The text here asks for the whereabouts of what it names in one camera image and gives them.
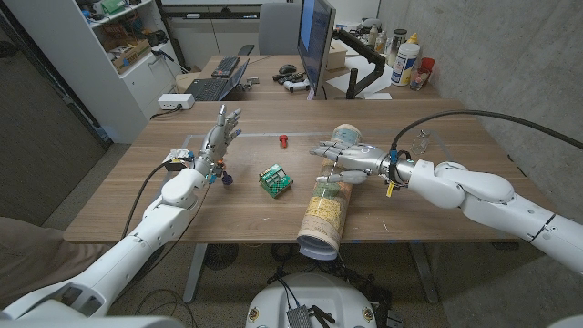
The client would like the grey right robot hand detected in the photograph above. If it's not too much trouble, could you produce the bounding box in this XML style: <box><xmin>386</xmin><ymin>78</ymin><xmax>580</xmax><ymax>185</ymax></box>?
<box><xmin>309</xmin><ymin>139</ymin><xmax>393</xmax><ymax>185</ymax></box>

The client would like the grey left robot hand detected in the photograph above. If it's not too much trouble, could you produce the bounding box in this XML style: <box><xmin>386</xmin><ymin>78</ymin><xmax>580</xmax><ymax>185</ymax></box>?
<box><xmin>196</xmin><ymin>103</ymin><xmax>243</xmax><ymax>178</ymax></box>

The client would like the small clear glass bottle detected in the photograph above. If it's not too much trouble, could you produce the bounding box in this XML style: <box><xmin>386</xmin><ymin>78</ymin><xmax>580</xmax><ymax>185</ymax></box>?
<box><xmin>411</xmin><ymin>129</ymin><xmax>430</xmax><ymax>156</ymax></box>

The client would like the rolled colourful map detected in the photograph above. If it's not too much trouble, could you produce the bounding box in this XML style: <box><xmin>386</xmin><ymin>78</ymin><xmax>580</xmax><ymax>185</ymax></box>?
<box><xmin>296</xmin><ymin>123</ymin><xmax>363</xmax><ymax>261</ymax></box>

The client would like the black laptop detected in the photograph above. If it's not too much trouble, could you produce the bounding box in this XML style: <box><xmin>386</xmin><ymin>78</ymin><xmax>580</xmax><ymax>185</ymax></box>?
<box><xmin>185</xmin><ymin>57</ymin><xmax>251</xmax><ymax>102</ymax></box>

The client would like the white power strip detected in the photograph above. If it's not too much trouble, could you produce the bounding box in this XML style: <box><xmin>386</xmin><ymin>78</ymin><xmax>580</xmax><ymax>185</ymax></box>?
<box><xmin>157</xmin><ymin>93</ymin><xmax>196</xmax><ymax>111</ymax></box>

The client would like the wooden office desk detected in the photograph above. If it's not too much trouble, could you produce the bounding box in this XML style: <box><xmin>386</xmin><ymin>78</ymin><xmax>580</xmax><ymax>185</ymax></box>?
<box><xmin>175</xmin><ymin>54</ymin><xmax>441</xmax><ymax>101</ymax></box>

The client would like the small green box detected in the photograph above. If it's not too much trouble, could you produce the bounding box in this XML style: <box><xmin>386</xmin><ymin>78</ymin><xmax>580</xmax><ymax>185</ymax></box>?
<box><xmin>259</xmin><ymin>163</ymin><xmax>294</xmax><ymax>200</ymax></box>

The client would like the black keyboard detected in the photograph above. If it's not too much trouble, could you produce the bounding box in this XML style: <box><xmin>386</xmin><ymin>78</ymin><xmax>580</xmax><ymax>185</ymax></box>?
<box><xmin>210</xmin><ymin>56</ymin><xmax>241</xmax><ymax>79</ymax></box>

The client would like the large white paper sheet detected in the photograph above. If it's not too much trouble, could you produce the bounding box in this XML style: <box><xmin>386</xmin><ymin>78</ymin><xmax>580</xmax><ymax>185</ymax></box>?
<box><xmin>325</xmin><ymin>56</ymin><xmax>395</xmax><ymax>95</ymax></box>

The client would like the black remote control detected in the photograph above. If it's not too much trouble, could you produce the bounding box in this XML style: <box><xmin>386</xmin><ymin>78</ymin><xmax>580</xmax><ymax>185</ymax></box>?
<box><xmin>271</xmin><ymin>71</ymin><xmax>306</xmax><ymax>86</ymax></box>

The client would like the white game controller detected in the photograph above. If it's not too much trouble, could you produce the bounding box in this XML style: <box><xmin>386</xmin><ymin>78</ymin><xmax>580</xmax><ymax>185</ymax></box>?
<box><xmin>282</xmin><ymin>78</ymin><xmax>312</xmax><ymax>94</ymax></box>

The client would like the white canister blue label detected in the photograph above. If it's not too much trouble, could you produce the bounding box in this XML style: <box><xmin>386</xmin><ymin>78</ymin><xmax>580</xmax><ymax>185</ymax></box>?
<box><xmin>390</xmin><ymin>42</ymin><xmax>421</xmax><ymax>87</ymax></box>

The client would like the light wooden box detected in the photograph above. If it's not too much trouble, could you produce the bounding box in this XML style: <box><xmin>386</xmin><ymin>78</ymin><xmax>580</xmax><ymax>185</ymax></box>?
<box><xmin>325</xmin><ymin>39</ymin><xmax>350</xmax><ymax>71</ymax></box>

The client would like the red cup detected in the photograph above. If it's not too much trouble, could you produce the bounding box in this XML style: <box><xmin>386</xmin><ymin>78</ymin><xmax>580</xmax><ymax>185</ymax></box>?
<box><xmin>409</xmin><ymin>56</ymin><xmax>436</xmax><ymax>91</ymax></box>

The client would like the black round fan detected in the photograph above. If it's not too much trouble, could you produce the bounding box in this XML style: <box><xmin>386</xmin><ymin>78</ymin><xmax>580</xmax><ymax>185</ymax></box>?
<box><xmin>203</xmin><ymin>243</ymin><xmax>240</xmax><ymax>271</ymax></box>

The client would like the dark lid jar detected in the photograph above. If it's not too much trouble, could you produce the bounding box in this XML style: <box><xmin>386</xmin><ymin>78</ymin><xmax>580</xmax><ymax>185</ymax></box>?
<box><xmin>386</xmin><ymin>28</ymin><xmax>408</xmax><ymax>67</ymax></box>

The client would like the cardboard box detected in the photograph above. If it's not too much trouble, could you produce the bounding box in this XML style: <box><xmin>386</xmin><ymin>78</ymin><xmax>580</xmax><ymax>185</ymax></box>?
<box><xmin>103</xmin><ymin>38</ymin><xmax>152</xmax><ymax>75</ymax></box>

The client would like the grey office chair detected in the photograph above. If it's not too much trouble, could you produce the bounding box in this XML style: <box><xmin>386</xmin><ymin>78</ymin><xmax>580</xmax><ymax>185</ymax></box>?
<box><xmin>237</xmin><ymin>2</ymin><xmax>302</xmax><ymax>56</ymax></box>

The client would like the black computer monitor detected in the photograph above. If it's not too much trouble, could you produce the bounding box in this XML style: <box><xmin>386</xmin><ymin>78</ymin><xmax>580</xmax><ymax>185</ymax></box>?
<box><xmin>296</xmin><ymin>0</ymin><xmax>337</xmax><ymax>97</ymax></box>

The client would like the grey table leg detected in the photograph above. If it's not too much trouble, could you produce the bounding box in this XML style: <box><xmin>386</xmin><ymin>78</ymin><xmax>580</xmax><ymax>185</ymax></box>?
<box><xmin>182</xmin><ymin>243</ymin><xmax>209</xmax><ymax>304</ymax></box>
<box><xmin>407</xmin><ymin>241</ymin><xmax>441</xmax><ymax>304</ymax></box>

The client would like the white shelf cabinet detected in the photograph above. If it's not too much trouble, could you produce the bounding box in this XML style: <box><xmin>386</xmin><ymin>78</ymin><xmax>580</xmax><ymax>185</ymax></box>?
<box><xmin>2</xmin><ymin>0</ymin><xmax>183</xmax><ymax>145</ymax></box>

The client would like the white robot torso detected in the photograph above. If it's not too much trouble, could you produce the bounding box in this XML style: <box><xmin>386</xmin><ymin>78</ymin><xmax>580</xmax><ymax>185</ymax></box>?
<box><xmin>245</xmin><ymin>272</ymin><xmax>378</xmax><ymax>328</ymax></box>

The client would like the beige trouser leg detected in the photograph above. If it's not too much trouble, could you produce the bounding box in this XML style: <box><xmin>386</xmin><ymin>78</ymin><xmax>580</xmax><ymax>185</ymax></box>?
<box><xmin>0</xmin><ymin>215</ymin><xmax>115</xmax><ymax>311</ymax></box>

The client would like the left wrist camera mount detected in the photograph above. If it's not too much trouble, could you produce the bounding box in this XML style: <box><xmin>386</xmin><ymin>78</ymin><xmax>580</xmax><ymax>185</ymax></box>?
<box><xmin>162</xmin><ymin>148</ymin><xmax>198</xmax><ymax>173</ymax></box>

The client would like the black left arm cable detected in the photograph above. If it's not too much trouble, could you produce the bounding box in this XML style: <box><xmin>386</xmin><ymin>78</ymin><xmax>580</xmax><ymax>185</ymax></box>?
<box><xmin>121</xmin><ymin>161</ymin><xmax>172</xmax><ymax>238</ymax></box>

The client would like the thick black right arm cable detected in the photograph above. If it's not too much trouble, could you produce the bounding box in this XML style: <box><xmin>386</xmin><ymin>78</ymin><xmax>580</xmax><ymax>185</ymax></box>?
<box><xmin>390</xmin><ymin>108</ymin><xmax>583</xmax><ymax>160</ymax></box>

